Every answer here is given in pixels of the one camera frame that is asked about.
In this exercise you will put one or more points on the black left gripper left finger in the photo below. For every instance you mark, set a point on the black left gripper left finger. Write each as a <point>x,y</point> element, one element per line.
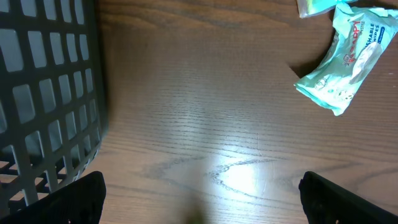
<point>79,202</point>

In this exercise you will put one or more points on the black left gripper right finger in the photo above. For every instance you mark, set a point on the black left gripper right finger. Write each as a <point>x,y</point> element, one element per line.
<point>324,202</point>

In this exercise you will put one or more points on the teal white tissue packet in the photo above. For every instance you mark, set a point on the teal white tissue packet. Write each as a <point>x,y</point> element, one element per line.
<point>362,34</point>

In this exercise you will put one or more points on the grey plastic mesh basket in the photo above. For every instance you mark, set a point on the grey plastic mesh basket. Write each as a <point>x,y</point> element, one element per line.
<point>53,112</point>

